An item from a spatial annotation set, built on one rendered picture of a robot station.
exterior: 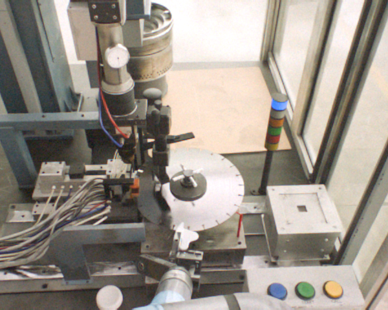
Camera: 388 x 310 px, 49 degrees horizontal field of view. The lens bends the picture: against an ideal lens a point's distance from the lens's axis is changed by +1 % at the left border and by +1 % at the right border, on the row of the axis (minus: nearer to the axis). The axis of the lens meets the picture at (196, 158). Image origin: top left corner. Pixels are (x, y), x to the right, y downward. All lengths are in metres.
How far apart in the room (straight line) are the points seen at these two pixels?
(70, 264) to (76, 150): 0.58
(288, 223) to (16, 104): 1.09
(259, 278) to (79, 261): 0.49
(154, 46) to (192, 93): 0.34
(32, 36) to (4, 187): 0.53
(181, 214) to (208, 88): 0.92
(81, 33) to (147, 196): 0.49
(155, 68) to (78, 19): 0.80
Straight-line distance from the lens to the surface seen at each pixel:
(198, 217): 1.16
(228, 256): 1.26
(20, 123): 1.41
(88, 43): 1.01
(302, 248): 1.30
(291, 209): 1.28
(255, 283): 1.12
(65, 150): 1.71
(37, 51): 1.59
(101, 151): 1.55
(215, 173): 1.28
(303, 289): 1.13
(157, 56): 1.72
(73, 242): 1.16
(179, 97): 1.91
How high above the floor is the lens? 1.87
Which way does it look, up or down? 44 degrees down
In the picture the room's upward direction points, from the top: 1 degrees clockwise
